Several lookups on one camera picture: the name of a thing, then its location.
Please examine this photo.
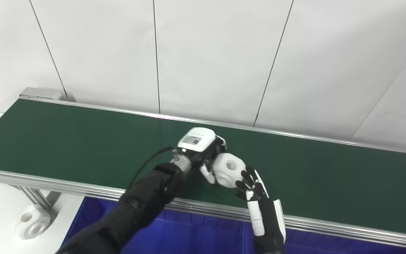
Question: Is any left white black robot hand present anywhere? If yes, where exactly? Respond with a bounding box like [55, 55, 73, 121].
[177, 127, 228, 185]

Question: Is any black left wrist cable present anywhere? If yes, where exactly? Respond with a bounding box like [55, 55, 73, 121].
[127, 145, 179, 192]

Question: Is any aluminium conveyor leg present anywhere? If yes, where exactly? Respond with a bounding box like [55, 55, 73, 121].
[12, 185, 61, 213]

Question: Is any white plastic clevis part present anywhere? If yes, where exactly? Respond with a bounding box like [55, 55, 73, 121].
[15, 204, 51, 240]

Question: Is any white plastic cylindrical part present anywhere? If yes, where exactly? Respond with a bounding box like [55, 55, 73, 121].
[211, 152, 248, 188]

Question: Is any blue plastic bin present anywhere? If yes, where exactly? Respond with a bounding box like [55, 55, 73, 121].
[62, 196, 252, 254]
[245, 220, 406, 254]

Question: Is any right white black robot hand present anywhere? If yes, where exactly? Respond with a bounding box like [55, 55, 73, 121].
[235, 165, 287, 254]

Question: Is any green conveyor belt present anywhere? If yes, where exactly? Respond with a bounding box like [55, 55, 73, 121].
[0, 87, 406, 251]

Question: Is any grey conveyor end housing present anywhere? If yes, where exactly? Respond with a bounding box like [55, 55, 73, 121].
[19, 87, 63, 101]

